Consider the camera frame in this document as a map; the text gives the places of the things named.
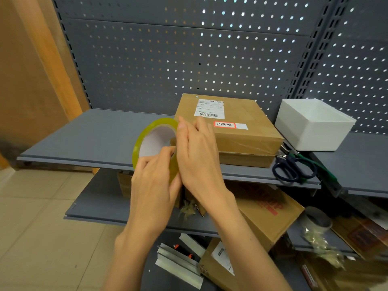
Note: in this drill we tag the person's left hand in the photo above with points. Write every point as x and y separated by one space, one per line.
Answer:
151 196

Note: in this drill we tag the person's right hand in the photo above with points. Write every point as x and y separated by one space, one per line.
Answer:
200 160

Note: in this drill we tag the yellow tape roll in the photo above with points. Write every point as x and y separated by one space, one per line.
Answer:
148 133

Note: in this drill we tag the brown cardboard box white labels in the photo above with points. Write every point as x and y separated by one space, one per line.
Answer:
251 133

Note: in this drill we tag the black scissors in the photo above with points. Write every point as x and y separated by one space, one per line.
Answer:
288 169

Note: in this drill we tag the white plastic bin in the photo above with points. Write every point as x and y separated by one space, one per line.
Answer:
315 130

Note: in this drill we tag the person's right forearm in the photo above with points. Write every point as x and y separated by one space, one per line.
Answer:
251 254

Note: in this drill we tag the person's left forearm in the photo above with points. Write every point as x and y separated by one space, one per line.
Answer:
124 266

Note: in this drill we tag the cardboard box torn white sticker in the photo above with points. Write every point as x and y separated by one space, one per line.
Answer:
124 186

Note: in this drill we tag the cardboard box red lettering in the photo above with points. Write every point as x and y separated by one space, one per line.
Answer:
266 215

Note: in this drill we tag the cardboard box barcode label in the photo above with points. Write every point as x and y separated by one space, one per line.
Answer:
215 263

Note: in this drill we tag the cardboard box red blue print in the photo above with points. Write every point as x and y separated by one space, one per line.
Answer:
360 236

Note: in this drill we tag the white flat strips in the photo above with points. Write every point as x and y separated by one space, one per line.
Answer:
179 260

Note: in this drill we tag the grey perforated back panel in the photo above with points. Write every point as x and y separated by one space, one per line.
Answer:
182 57
351 63

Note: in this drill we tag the crumpled clear plastic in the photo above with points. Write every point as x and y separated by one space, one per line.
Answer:
321 248

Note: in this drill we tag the brown wooden panel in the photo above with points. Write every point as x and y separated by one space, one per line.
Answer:
30 72

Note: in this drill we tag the grey slotted upright post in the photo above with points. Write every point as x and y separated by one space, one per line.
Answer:
72 51
318 45

